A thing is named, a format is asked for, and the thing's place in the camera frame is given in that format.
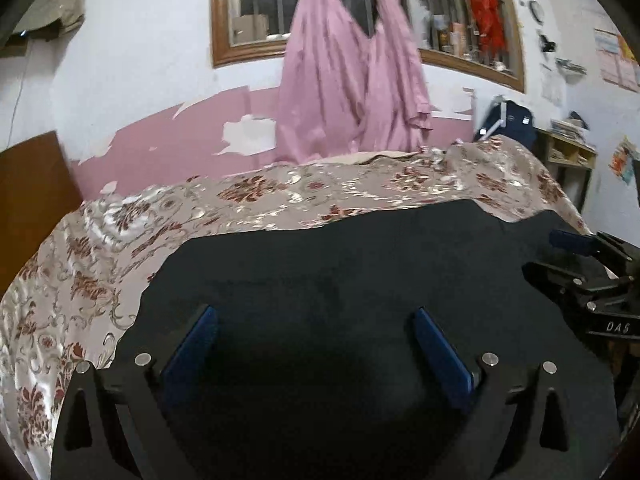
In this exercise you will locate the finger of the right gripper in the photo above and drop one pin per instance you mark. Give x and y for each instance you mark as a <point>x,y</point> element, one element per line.
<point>568,290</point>
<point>617,255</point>

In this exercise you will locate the round wall clock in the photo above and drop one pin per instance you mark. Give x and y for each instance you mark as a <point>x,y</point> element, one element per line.
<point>537,11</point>

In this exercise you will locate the wooden headboard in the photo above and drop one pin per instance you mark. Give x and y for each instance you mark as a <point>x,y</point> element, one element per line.
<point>36,191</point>

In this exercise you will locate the wooden desk shelf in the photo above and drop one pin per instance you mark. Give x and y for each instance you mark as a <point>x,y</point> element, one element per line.
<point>569,161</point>

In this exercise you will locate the wall posters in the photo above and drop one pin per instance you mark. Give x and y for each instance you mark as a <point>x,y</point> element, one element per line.
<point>617,63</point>

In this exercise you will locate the pink right curtain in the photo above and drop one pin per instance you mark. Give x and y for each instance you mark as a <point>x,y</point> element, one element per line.
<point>397,109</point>

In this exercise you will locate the black jacket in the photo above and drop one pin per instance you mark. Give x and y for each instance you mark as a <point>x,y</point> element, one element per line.
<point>315,372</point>

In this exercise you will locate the beige cloth covered shelf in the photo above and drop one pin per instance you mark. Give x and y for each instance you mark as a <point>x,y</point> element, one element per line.
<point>51,19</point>

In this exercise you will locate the red hanging garment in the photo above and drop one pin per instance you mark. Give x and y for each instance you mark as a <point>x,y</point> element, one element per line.
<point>489,24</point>

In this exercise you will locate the pink left curtain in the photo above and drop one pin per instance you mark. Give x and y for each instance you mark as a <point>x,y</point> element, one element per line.
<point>324,96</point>

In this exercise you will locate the navy blue backpack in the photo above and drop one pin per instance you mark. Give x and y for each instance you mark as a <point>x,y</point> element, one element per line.
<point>510,119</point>

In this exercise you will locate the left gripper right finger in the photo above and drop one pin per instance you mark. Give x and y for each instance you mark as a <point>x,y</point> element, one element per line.
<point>518,423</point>

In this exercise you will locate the pink curtain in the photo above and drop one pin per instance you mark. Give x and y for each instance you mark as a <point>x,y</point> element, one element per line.
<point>397,109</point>
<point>324,96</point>

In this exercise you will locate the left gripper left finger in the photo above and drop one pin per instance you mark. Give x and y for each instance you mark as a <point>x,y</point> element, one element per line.
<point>114,421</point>

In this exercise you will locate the floral satin bedspread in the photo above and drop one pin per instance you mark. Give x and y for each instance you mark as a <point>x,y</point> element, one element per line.
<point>78,293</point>

